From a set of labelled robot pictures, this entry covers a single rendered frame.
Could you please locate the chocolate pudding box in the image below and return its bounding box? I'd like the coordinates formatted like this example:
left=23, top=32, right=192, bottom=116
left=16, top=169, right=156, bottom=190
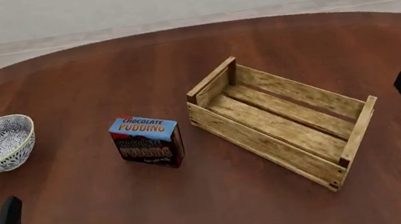
left=106, top=108, right=188, bottom=178

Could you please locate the wooden slat tray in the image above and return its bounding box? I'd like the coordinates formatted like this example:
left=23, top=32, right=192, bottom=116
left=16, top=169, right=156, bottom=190
left=181, top=37, right=390, bottom=212

